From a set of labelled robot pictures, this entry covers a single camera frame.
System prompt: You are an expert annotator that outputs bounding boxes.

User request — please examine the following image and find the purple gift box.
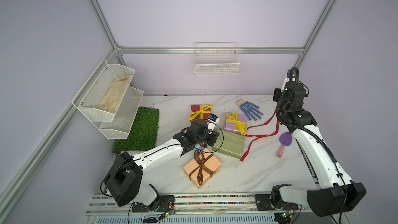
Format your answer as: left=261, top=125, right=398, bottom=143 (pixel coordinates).
left=223, top=112, right=248, bottom=136

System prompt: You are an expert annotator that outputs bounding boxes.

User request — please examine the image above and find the beige cloth in basket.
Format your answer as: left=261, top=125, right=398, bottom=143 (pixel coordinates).
left=97, top=75, right=133, bottom=114

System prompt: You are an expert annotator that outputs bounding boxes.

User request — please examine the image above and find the purple pink-handled spatula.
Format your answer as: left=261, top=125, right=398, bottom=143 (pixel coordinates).
left=276, top=132, right=292, bottom=158

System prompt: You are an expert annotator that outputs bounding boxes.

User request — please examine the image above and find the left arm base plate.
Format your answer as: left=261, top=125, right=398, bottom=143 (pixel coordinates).
left=130, top=184, right=175, bottom=213

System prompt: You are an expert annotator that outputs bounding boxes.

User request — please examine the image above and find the orange gift box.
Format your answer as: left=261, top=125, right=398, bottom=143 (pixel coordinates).
left=182, top=149, right=223, bottom=189

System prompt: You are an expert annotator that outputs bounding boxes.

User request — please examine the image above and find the aluminium front rail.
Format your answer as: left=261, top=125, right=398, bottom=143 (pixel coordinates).
left=81, top=191, right=350, bottom=224

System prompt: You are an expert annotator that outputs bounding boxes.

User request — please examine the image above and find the blue dotted work glove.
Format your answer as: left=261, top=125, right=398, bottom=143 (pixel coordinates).
left=235, top=99, right=263, bottom=121

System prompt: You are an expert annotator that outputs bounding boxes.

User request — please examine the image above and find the brown ribbon on orange box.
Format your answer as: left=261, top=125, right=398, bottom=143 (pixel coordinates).
left=187, top=149, right=217, bottom=186

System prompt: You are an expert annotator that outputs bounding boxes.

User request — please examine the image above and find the blue gift box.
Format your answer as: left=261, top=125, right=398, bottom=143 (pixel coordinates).
left=193, top=143, right=207, bottom=152

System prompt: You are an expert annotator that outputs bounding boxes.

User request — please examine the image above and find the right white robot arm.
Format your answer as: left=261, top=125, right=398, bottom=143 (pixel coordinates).
left=271, top=66, right=366, bottom=217

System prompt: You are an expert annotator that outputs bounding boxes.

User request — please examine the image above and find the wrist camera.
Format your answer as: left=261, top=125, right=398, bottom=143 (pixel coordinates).
left=207, top=114, right=219, bottom=134
left=280, top=75, right=295, bottom=92

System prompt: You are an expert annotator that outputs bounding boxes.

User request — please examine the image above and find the white mesh shelf basket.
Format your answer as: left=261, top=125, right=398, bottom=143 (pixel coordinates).
left=72, top=60, right=135, bottom=122
left=95, top=87, right=144, bottom=140

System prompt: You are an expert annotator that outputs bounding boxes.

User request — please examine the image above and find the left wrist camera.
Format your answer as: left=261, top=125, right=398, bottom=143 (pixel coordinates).
left=207, top=114, right=219, bottom=134

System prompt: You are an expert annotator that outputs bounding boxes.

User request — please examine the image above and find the green artificial grass mat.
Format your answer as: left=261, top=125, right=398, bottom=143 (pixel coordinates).
left=112, top=107, right=160, bottom=154

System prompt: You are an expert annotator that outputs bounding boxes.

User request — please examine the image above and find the brown ribbon on blue box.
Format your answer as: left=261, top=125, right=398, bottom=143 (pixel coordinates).
left=194, top=143, right=208, bottom=153

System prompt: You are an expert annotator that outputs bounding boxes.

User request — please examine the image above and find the lower white mesh shelf basket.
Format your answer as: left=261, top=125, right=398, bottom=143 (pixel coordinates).
left=95, top=87, right=144, bottom=140

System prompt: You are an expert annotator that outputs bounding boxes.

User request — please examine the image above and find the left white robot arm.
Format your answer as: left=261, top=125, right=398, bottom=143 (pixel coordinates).
left=100, top=118, right=220, bottom=209

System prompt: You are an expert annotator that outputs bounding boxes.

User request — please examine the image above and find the upper white mesh shelf basket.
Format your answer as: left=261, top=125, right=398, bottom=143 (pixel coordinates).
left=72, top=60, right=135, bottom=122

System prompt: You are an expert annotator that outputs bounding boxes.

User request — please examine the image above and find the yellow ribbon on red box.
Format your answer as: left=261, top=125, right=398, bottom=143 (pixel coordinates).
left=189, top=103, right=214, bottom=122

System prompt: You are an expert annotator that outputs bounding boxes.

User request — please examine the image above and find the white wire wall basket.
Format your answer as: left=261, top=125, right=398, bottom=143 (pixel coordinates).
left=193, top=42, right=240, bottom=76

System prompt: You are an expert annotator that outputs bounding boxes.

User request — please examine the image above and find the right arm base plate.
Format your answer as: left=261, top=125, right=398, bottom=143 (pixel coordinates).
left=255, top=184, right=299, bottom=212

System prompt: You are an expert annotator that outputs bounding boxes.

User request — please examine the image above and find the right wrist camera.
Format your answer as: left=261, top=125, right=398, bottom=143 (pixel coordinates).
left=280, top=75, right=295, bottom=92

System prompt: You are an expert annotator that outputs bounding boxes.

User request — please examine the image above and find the green gift box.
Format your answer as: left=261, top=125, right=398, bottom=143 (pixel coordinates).
left=212, top=131, right=245, bottom=159

